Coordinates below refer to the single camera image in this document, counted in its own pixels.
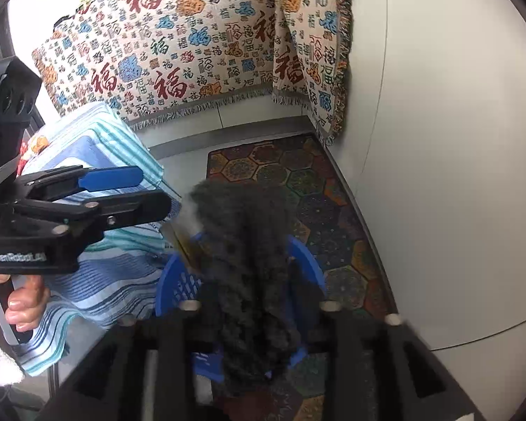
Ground blue trash basket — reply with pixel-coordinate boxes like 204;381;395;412
156;229;325;392

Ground person's left hand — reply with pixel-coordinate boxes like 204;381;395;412
0;275;50;332

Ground white lower cabinets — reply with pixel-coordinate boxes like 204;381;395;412
331;0;526;420

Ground striped blue tablecloth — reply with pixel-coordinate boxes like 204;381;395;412
8;100;183;377

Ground hexagon pattern floor mat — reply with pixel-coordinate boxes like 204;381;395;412
205;132;398;421

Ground patterned fu character cloth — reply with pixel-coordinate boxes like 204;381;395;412
32;0;352;144

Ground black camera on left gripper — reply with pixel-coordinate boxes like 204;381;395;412
0;55;43;211

